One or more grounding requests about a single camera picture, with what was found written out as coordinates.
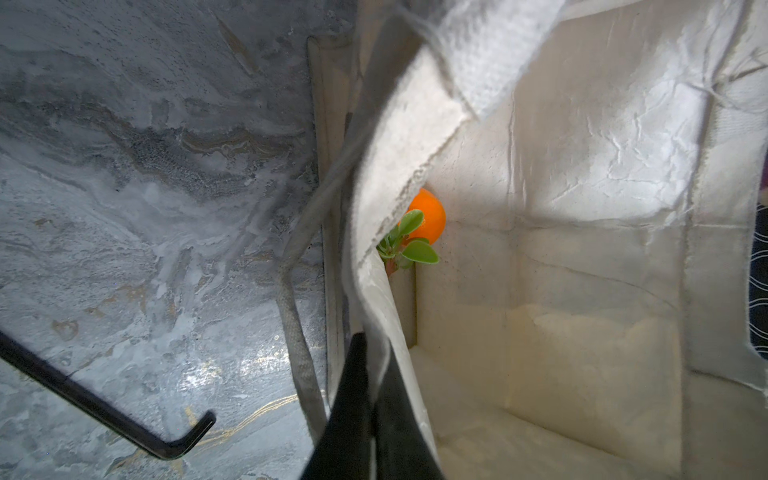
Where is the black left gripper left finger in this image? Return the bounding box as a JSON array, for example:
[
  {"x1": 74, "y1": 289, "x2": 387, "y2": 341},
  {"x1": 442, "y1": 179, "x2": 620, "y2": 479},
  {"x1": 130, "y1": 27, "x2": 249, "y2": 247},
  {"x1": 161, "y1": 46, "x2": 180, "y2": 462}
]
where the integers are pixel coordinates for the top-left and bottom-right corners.
[{"x1": 302, "y1": 333, "x2": 374, "y2": 480}]

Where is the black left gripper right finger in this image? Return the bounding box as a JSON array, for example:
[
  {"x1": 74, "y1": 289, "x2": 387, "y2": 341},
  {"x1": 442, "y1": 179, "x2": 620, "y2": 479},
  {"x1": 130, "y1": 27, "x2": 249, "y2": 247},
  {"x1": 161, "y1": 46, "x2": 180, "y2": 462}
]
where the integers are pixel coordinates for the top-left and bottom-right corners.
[{"x1": 374, "y1": 354, "x2": 444, "y2": 480}]

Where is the orange with green leaves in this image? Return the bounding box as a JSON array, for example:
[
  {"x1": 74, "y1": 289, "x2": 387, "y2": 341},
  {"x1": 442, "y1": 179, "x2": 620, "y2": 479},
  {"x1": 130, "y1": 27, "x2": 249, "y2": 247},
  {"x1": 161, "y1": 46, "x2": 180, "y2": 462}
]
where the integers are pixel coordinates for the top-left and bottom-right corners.
[{"x1": 377, "y1": 188, "x2": 446, "y2": 276}]

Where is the cream canvas grocery bag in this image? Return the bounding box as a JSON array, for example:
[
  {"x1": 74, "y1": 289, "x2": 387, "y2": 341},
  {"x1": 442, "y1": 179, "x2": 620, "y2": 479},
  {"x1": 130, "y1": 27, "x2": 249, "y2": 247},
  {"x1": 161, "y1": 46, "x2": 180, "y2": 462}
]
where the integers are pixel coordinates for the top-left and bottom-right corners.
[{"x1": 278, "y1": 1, "x2": 767, "y2": 479}]

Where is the black hex key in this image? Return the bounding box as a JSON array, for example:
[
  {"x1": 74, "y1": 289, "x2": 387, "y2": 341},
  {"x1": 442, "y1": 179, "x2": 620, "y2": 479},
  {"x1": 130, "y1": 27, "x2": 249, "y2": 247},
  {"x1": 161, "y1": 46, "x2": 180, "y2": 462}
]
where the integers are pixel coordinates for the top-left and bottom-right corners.
[{"x1": 1, "y1": 333, "x2": 216, "y2": 461}]

